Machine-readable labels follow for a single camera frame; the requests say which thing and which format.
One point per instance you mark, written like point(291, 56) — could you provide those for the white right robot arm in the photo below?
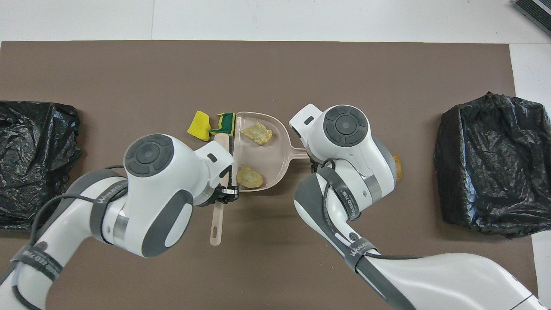
point(344, 137)

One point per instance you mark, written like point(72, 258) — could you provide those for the brown toy bread roll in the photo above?
point(398, 168)

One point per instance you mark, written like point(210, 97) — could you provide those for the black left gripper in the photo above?
point(228, 194)

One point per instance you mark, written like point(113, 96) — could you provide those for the green and yellow sponge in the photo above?
point(226, 122)

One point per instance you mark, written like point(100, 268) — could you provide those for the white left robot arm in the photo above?
point(150, 193)

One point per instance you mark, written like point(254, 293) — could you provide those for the grey ridged panel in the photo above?
point(536, 13)

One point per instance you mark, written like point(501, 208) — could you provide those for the black bag-lined bin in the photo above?
point(30, 172)
point(495, 172)

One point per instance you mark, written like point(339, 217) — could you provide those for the large yellow sponge piece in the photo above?
point(199, 127)

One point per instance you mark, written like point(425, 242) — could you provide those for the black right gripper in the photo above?
point(316, 165)

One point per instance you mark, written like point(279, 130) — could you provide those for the beige plastic dustpan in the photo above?
point(275, 150)

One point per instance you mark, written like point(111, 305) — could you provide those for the beige hand brush black bristles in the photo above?
point(217, 224)

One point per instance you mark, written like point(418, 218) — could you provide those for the brown table mat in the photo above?
point(129, 77)

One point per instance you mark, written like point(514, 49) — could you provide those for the striped toy croissant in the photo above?
point(257, 133)
point(249, 177)

